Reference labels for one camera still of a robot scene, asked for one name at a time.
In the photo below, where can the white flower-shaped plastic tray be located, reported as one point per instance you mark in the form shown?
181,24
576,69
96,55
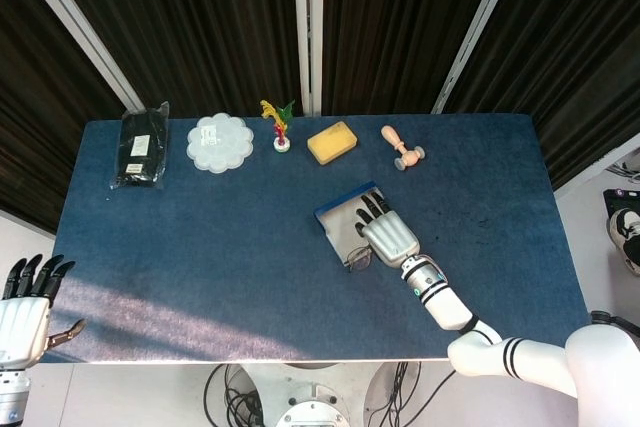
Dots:
220,144

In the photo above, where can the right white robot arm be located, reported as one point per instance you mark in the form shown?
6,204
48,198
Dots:
450,307

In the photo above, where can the black and white sneaker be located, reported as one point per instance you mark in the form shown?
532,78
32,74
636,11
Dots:
627,237

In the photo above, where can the black device on floor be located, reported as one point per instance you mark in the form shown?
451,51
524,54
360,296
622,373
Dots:
617,194

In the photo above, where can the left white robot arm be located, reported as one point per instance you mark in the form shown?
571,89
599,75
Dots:
12,392

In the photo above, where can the white frame post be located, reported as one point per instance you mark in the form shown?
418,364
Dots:
475,32
75,22
307,22

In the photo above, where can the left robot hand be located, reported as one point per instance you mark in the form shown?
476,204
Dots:
20,327

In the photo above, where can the colourful feather shuttlecock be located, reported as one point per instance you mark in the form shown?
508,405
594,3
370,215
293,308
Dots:
281,143

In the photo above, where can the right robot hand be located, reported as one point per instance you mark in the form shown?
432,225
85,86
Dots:
392,239

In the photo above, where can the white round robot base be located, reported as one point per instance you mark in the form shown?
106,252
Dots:
312,412

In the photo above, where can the black garment in plastic bag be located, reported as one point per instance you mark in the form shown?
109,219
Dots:
140,152

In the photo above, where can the dark pleated curtain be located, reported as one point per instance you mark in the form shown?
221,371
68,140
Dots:
390,22
200,22
30,122
575,47

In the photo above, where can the blue pencil case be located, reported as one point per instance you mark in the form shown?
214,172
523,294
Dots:
340,219

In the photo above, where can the yellow sponge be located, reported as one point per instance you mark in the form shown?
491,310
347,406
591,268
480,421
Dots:
332,143

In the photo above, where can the blue table cloth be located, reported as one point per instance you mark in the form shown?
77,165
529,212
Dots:
225,247

